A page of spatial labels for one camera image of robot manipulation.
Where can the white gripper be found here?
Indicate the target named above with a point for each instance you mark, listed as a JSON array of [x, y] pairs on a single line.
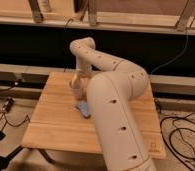
[[84, 73]]

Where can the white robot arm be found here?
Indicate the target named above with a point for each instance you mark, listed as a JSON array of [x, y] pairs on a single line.
[[110, 83]]

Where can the blue sponge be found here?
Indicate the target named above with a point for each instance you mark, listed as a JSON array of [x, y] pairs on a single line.
[[83, 109]]

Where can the wooden table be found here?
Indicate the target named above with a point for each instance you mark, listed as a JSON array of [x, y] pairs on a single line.
[[57, 125]]

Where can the black power adapter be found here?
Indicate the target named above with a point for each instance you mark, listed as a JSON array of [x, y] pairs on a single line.
[[7, 106]]

